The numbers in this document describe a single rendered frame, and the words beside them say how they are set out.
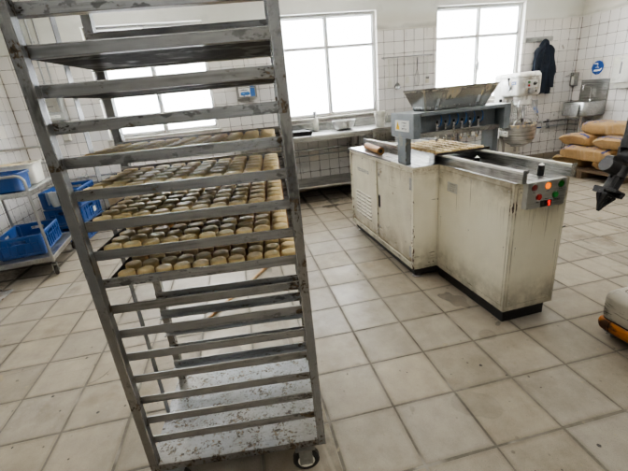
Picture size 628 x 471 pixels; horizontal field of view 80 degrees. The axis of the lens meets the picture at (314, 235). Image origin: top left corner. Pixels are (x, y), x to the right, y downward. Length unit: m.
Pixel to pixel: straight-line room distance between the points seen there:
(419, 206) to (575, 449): 1.56
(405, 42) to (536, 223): 4.17
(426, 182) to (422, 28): 3.77
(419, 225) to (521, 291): 0.77
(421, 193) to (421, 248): 0.40
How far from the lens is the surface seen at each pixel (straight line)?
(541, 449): 1.86
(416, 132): 2.56
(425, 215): 2.72
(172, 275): 1.22
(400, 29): 5.99
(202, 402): 1.83
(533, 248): 2.36
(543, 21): 7.23
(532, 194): 2.19
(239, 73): 1.07
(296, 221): 1.09
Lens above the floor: 1.34
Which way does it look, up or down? 20 degrees down
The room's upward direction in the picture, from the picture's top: 5 degrees counter-clockwise
